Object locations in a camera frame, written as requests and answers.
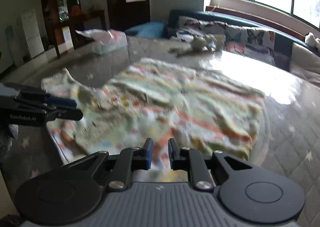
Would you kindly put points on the grey plush bunny toy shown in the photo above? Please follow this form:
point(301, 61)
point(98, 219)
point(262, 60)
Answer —
point(199, 45)

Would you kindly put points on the butterfly print pillow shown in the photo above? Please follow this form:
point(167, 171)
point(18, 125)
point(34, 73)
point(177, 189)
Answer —
point(251, 42)
point(189, 28)

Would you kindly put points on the white refrigerator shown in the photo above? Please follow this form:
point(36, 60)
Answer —
point(32, 33)

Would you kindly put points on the colourful patterned knit cardigan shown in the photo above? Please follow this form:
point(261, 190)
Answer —
point(158, 100)

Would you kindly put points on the dark wooden shelf cabinet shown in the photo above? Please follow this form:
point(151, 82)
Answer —
point(56, 14)

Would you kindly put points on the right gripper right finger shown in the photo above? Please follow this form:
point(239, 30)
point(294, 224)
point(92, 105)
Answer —
point(192, 162)

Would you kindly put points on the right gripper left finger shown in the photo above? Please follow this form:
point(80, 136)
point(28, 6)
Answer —
point(127, 162)

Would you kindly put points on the teal bed frame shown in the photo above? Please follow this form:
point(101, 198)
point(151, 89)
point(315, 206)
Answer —
point(283, 42)

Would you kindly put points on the grey cushion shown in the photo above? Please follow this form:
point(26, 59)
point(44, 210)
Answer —
point(305, 64)

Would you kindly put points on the butterfly print pillow right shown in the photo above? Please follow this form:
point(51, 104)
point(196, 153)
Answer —
point(251, 42)

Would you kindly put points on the tissue pack in plastic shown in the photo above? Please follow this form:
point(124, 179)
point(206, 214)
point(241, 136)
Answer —
point(105, 42)

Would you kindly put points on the butterfly print pillow left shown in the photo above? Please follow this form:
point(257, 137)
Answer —
point(189, 28)

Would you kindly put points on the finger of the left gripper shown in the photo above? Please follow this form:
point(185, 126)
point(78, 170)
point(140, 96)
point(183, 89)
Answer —
point(68, 113)
point(61, 101)

